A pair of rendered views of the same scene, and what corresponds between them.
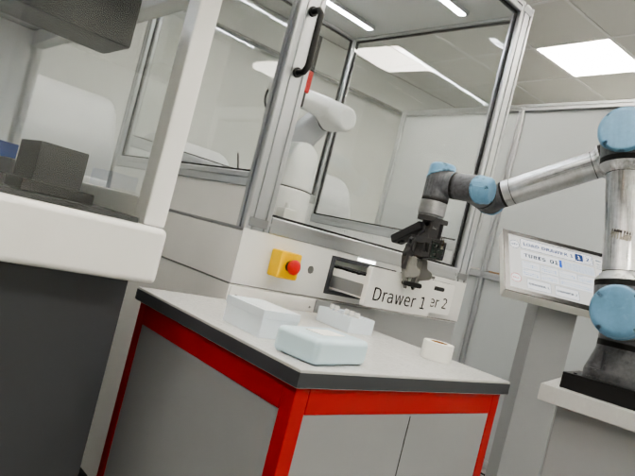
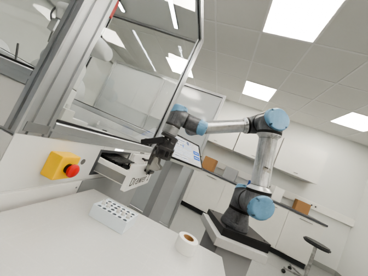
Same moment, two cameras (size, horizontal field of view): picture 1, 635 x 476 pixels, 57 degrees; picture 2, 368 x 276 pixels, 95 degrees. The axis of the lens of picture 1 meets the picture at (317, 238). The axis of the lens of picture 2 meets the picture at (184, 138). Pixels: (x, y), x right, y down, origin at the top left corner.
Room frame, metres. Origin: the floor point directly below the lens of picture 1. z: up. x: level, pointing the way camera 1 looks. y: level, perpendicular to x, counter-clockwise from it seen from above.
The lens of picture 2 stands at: (0.98, 0.16, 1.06)
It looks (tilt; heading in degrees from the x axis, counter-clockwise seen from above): 4 degrees up; 321
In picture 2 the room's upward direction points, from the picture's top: 24 degrees clockwise
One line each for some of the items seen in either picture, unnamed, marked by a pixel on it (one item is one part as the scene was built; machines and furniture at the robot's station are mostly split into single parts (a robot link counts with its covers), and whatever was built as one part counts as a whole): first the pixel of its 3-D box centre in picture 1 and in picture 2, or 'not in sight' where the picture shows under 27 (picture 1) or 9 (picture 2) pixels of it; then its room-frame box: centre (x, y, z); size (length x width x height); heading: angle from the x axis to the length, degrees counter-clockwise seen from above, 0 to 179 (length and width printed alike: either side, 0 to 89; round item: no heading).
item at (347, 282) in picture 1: (348, 280); (103, 159); (1.85, -0.13, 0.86); 0.40 x 0.26 x 0.06; 42
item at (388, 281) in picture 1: (399, 292); (141, 175); (1.69, -0.27, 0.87); 0.29 x 0.02 x 0.11; 132
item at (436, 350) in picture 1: (437, 350); (186, 243); (1.35, -0.33, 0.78); 0.07 x 0.07 x 0.04
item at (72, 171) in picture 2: (292, 266); (71, 170); (1.55, 0.04, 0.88); 0.04 x 0.03 x 0.04; 132
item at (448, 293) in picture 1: (425, 295); (139, 162); (2.01, -0.41, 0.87); 0.29 x 0.02 x 0.11; 132
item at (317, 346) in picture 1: (322, 345); not in sight; (1.01, -0.05, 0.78); 0.15 x 0.10 x 0.04; 142
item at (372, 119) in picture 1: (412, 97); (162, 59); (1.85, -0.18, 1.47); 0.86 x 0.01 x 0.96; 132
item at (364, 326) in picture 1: (345, 320); (114, 214); (1.49, -0.12, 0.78); 0.12 x 0.08 x 0.04; 40
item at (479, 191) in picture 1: (474, 190); (195, 125); (1.62, -0.39, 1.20); 0.11 x 0.11 x 0.08; 54
